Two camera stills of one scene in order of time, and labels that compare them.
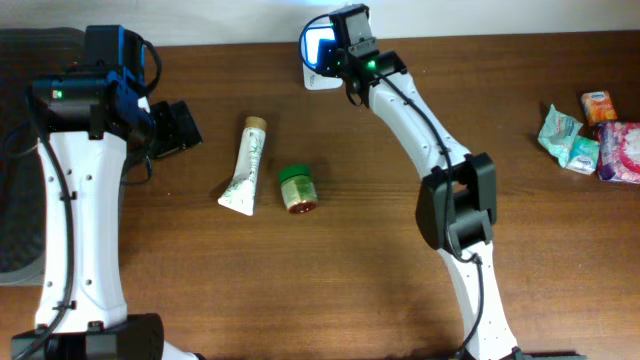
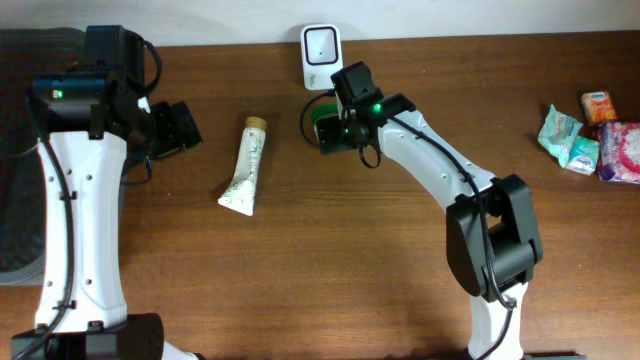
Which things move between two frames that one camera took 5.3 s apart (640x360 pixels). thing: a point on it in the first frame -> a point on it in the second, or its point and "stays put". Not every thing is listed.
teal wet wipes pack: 558,134 stays put
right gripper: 326,58 -> 331,136
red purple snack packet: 619,152 stays put
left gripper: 180,128 stays put
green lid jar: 299,189 -> 324,111
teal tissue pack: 584,155 stays put
